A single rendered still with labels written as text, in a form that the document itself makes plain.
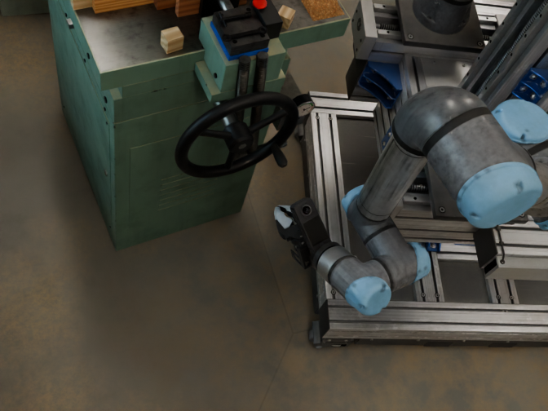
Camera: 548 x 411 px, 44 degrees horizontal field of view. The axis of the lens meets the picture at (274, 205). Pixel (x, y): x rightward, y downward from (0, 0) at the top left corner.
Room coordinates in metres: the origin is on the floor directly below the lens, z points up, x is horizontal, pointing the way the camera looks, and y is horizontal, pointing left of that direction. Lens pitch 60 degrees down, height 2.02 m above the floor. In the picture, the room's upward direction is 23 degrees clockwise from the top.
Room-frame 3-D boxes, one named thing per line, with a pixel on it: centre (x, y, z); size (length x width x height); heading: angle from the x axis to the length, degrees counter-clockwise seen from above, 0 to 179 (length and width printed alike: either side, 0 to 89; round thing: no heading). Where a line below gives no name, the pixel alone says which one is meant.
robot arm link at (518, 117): (0.98, -0.40, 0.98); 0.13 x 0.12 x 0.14; 47
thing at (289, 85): (1.16, 0.08, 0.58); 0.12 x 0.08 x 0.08; 45
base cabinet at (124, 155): (1.16, 0.45, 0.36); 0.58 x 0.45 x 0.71; 45
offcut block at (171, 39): (0.93, 0.33, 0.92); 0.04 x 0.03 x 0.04; 142
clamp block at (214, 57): (0.98, 0.19, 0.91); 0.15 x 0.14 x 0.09; 135
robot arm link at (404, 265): (0.68, -0.27, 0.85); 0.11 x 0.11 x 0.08; 47
